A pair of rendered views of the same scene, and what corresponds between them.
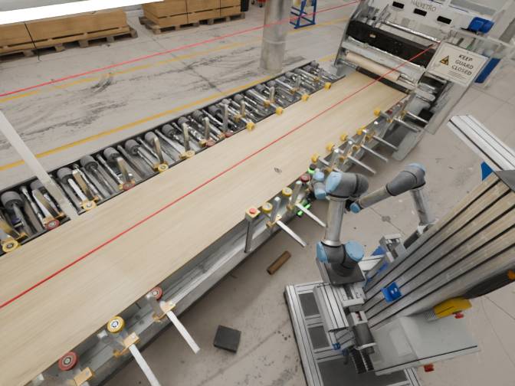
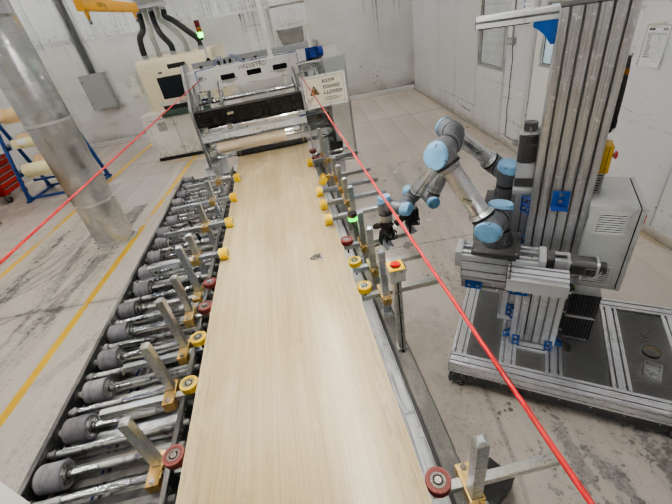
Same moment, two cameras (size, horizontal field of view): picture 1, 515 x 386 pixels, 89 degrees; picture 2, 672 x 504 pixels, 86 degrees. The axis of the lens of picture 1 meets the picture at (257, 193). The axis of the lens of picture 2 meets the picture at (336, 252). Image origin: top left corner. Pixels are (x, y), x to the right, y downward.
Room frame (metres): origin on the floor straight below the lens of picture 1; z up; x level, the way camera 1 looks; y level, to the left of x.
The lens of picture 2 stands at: (0.23, 1.01, 2.16)
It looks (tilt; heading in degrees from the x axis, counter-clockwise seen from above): 33 degrees down; 318
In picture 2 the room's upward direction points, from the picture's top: 11 degrees counter-clockwise
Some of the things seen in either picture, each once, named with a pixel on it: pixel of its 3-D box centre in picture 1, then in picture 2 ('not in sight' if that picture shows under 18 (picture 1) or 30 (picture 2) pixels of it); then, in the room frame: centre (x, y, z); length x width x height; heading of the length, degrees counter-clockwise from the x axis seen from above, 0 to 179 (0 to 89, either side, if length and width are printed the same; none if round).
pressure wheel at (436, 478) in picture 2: (156, 296); (437, 487); (0.50, 0.53, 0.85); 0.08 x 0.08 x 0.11
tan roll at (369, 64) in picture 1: (385, 72); (269, 137); (3.77, -1.49, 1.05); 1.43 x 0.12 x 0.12; 52
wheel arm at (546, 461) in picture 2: (175, 322); (496, 475); (0.38, 0.37, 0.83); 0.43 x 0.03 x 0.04; 52
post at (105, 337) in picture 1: (117, 345); not in sight; (0.21, 0.63, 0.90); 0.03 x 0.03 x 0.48; 52
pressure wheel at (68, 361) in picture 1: (71, 362); not in sight; (0.11, 0.84, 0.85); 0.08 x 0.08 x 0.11
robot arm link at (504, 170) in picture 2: not in sight; (507, 172); (0.95, -1.09, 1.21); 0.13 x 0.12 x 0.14; 139
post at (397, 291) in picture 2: (249, 235); (399, 315); (0.98, 0.01, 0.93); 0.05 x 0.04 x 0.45; 142
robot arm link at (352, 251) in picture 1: (351, 253); (499, 213); (0.80, -0.60, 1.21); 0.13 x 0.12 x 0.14; 96
